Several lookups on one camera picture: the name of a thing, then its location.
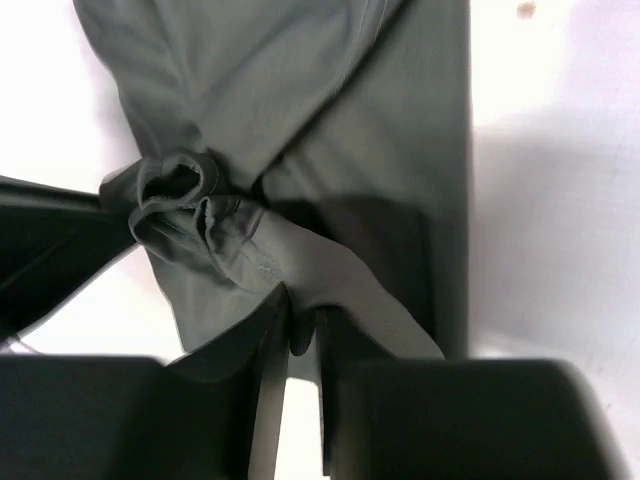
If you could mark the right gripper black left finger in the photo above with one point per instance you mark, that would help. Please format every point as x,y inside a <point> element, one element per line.
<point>232,397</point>

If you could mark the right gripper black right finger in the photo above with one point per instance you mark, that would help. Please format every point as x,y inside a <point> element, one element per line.
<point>360,409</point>

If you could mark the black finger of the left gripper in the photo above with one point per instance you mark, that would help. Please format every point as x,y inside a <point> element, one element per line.
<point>53,242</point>

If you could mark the dark grey t shirt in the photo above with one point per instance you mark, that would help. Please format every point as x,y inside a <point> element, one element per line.
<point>350,118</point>

